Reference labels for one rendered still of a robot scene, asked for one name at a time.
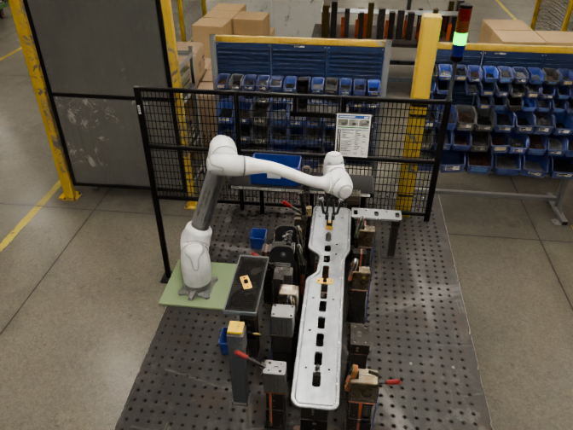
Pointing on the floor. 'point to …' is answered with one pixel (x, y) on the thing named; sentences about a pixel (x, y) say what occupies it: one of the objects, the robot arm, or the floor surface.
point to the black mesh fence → (278, 145)
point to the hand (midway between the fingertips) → (329, 219)
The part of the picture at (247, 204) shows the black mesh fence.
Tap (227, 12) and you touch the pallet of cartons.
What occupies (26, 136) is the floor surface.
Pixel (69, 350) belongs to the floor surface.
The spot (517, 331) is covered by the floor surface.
